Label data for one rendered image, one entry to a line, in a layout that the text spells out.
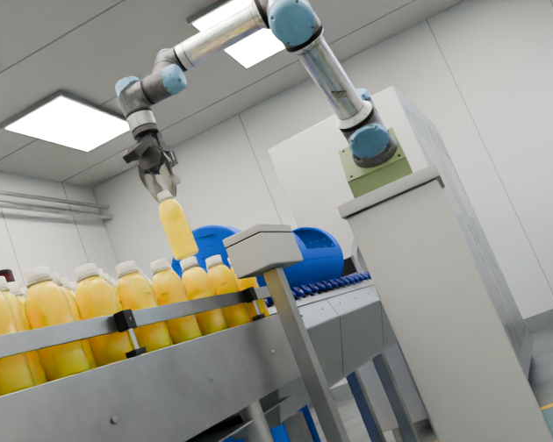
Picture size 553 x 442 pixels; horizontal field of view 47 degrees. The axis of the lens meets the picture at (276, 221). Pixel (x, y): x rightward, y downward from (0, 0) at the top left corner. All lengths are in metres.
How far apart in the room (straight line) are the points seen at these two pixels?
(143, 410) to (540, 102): 6.28
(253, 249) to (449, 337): 0.73
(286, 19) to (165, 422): 1.04
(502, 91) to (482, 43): 0.55
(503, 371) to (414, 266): 0.38
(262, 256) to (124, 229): 6.58
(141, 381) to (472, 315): 1.11
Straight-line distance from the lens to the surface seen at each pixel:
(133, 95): 1.83
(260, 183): 7.30
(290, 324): 1.54
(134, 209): 7.95
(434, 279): 1.95
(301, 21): 1.71
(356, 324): 2.54
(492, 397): 1.98
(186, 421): 1.19
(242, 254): 1.49
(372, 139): 1.88
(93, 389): 1.03
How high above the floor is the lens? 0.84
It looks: 10 degrees up
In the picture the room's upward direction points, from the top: 21 degrees counter-clockwise
